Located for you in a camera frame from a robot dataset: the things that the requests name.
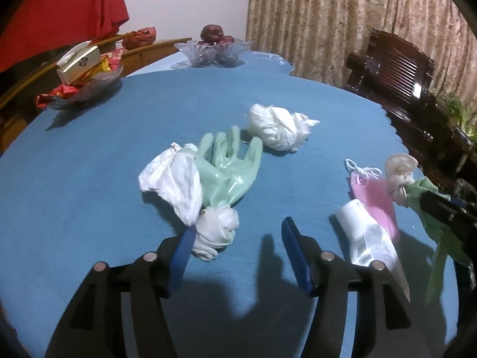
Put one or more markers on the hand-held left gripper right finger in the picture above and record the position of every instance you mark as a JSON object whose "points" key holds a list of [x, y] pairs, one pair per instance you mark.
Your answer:
{"points": [[298, 257]]}

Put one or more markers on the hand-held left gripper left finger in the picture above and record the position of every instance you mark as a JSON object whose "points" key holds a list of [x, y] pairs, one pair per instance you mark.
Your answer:
{"points": [[182, 253]]}

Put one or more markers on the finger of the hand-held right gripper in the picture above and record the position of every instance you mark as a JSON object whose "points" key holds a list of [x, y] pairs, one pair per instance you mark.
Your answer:
{"points": [[458, 204], [447, 218]]}

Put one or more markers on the green rubber glove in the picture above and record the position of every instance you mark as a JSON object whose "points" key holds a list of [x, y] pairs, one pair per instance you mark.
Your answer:
{"points": [[223, 179], [434, 231]]}

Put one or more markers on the small white tissue ball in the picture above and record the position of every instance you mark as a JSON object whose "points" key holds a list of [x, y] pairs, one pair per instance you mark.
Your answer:
{"points": [[216, 227]]}

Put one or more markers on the beige wrapper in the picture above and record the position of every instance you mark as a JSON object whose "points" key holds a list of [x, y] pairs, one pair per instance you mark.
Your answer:
{"points": [[400, 167]]}

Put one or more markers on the white plastic bag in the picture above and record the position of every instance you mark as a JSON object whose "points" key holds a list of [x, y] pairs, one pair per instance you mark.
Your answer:
{"points": [[175, 179]]}

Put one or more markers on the pink face mask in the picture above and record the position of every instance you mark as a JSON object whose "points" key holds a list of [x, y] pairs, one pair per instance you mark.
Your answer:
{"points": [[372, 197]]}

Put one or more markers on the large white tissue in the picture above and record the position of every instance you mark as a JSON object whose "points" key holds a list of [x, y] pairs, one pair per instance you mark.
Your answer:
{"points": [[275, 126]]}

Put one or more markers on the dark wooden side table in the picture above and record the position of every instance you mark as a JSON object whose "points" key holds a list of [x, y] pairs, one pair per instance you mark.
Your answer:
{"points": [[447, 149]]}

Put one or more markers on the potted green plant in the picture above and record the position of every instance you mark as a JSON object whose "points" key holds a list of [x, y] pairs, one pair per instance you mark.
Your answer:
{"points": [[456, 110]]}

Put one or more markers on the blue scalloped tablecloth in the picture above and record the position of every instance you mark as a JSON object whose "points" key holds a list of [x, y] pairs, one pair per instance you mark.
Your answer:
{"points": [[111, 138]]}

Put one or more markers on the dark wooden armchair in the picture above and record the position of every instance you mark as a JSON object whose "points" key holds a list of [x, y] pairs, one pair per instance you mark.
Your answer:
{"points": [[395, 67]]}

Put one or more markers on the glass snack bowl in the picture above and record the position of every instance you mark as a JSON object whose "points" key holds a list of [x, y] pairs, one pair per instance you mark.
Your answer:
{"points": [[100, 84]]}

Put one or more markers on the glass fruit bowl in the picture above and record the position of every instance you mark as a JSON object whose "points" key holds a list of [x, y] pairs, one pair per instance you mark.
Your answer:
{"points": [[208, 54]]}

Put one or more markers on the red snack packets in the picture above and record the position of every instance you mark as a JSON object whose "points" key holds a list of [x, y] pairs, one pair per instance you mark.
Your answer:
{"points": [[56, 95]]}

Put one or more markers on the white and gold carton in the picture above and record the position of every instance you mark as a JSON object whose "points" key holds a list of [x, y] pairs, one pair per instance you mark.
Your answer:
{"points": [[80, 63]]}

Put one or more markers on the heap of red apples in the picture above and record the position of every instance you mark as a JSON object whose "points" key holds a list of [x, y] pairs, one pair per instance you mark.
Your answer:
{"points": [[210, 32]]}

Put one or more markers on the beige patterned curtain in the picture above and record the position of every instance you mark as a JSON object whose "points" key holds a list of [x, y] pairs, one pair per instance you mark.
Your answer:
{"points": [[316, 15]]}

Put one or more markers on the red cloth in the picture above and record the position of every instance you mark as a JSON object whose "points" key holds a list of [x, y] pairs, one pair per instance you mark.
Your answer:
{"points": [[56, 15]]}

